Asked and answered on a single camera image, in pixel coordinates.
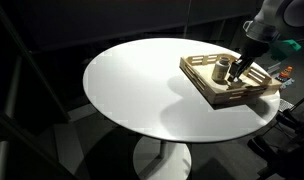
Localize orange and blue bar clamp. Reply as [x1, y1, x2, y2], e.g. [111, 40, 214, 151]
[277, 65, 294, 82]

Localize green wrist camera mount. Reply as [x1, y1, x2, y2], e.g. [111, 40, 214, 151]
[269, 39, 303, 62]

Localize light wooden slatted tray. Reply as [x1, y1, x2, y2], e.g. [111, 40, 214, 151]
[179, 53, 282, 106]

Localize white round table pedestal base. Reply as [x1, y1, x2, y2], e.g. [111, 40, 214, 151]
[132, 135, 193, 180]

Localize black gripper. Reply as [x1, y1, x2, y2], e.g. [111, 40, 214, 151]
[227, 35, 270, 83]

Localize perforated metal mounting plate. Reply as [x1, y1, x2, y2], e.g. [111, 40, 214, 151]
[278, 98, 295, 113]

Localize orange label pill bottle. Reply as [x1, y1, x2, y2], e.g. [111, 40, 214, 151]
[211, 56, 231, 83]

